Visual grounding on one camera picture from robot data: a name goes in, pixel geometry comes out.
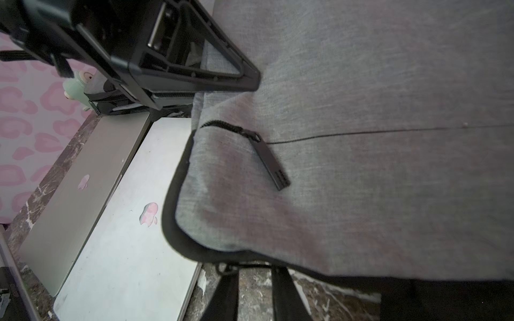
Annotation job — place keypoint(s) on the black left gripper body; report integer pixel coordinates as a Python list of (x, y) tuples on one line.
[(102, 34)]

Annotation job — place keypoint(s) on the pale green tape dispenser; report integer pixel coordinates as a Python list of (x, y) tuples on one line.
[(74, 89)]

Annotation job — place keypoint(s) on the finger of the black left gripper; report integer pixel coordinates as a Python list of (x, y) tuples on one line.
[(171, 50)]

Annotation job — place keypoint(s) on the dark green laptop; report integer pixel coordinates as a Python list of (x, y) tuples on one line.
[(57, 238)]

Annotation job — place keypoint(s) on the dark grey laptop case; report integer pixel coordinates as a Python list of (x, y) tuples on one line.
[(376, 154)]

